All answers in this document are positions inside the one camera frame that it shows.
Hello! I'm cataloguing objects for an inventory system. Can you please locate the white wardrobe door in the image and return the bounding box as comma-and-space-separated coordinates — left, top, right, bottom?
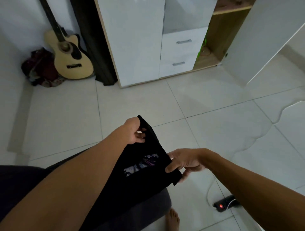
223, 0, 305, 87

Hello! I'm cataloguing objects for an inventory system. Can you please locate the pile of dark clothes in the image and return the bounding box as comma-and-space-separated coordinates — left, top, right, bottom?
21, 47, 65, 88

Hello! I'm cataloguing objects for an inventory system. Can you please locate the black power strip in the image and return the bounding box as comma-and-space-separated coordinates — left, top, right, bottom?
213, 194, 241, 213

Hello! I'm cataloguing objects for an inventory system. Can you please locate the white cable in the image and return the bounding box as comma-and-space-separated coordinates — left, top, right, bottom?
206, 177, 237, 210

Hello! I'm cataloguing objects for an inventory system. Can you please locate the person's right forearm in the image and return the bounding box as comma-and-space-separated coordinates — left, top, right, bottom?
203, 151, 305, 231

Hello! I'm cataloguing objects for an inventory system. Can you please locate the black printed t-shirt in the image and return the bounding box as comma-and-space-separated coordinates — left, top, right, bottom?
81, 115, 183, 231

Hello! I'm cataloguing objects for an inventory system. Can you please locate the beige acoustic guitar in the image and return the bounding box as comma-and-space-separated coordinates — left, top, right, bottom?
39, 0, 94, 80

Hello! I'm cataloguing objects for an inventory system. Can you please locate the white wooden wardrobe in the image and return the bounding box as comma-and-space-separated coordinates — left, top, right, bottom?
94, 0, 256, 89

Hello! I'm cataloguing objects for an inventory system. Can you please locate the person's foot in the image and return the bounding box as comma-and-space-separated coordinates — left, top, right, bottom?
165, 208, 180, 231

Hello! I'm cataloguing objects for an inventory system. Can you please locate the person's left hand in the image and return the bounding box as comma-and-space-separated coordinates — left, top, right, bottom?
123, 117, 147, 145

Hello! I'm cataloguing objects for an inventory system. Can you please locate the green item in wardrobe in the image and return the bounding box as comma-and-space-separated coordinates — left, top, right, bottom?
199, 38, 208, 56

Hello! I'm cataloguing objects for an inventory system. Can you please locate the person's right hand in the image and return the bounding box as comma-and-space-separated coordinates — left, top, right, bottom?
165, 148, 210, 184

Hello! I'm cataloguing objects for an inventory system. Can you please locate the person's left forearm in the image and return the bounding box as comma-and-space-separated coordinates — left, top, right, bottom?
0, 124, 131, 231

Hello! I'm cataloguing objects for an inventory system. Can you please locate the grey seat cushion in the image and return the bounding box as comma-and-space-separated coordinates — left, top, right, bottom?
0, 164, 172, 231

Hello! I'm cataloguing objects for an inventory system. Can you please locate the white drawer with metal handle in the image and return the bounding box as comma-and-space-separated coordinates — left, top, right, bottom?
159, 51, 203, 78
162, 26, 209, 60

